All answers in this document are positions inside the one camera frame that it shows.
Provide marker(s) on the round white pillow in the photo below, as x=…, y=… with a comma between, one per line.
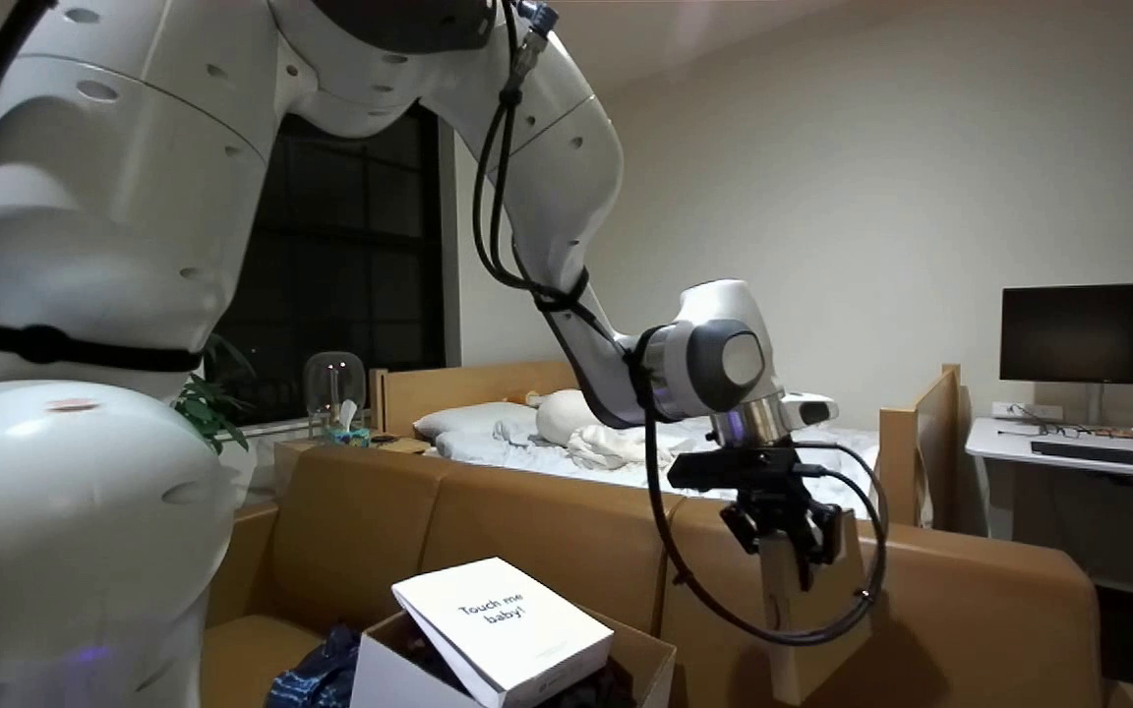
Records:
x=565, y=419

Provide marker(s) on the tan leather sofa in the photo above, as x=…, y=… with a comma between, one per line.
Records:
x=986, y=614

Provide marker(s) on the green plant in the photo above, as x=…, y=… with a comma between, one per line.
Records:
x=210, y=408

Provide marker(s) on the blue patterned cloth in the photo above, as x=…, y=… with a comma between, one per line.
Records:
x=317, y=673

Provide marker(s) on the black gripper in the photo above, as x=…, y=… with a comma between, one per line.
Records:
x=777, y=487

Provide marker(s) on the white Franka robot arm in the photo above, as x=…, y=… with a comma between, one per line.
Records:
x=67, y=526

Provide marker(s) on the dark glass window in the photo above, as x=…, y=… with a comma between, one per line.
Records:
x=330, y=262

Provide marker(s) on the white desk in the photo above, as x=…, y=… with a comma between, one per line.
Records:
x=1118, y=507

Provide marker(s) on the flat white pillow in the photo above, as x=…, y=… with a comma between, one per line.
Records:
x=473, y=423

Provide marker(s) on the white paper sheet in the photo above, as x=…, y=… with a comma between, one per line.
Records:
x=499, y=623

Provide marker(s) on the black keyboard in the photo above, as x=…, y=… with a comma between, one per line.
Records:
x=1088, y=454

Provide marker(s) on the black computer monitor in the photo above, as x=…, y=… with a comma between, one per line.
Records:
x=1099, y=338

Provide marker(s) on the wooden bed with white bedding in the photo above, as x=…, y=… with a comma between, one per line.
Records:
x=513, y=454

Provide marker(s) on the white cardboard box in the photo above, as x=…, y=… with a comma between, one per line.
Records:
x=383, y=673

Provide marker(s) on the glass dome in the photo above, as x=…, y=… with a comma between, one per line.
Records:
x=337, y=395

